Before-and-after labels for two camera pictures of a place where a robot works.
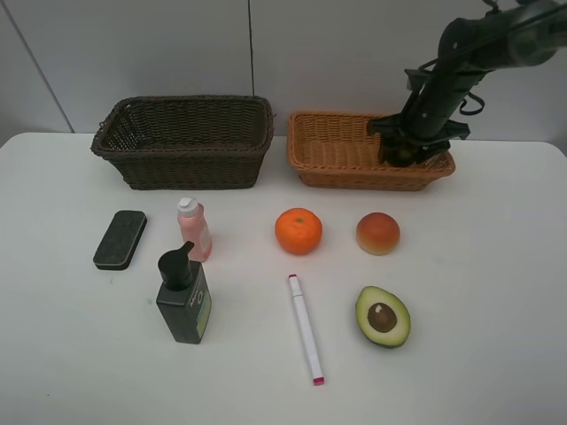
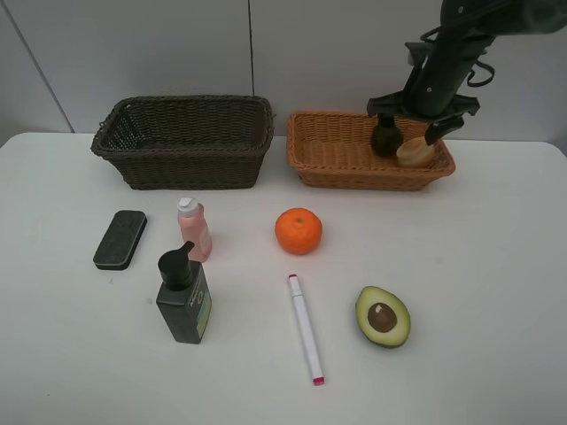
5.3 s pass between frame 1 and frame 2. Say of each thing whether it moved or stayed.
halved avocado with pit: stayed
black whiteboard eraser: stayed
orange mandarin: stayed
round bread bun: moved
